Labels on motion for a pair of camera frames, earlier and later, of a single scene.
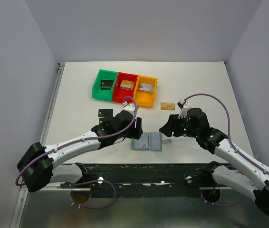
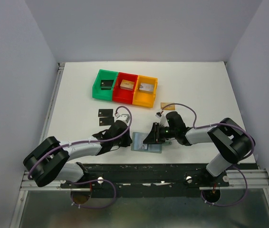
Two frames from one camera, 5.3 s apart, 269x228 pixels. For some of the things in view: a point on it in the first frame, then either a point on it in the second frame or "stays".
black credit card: [105, 112] stays
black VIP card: [105, 120] stays
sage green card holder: [149, 141] stays
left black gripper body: [136, 129] → [124, 138]
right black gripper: [175, 126] → [157, 132]
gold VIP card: [168, 106] stays
